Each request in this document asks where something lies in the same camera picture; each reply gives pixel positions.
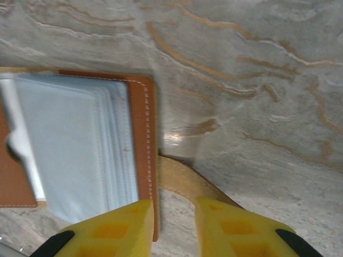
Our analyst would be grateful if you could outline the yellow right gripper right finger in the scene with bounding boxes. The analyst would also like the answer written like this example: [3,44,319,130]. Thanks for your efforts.
[195,196,322,257]

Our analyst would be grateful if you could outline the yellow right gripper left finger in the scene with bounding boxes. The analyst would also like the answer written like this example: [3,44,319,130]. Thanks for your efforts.
[29,199,155,257]

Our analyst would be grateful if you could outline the brown leather card holder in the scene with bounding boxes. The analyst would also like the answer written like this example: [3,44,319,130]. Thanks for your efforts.
[0,66,242,243]

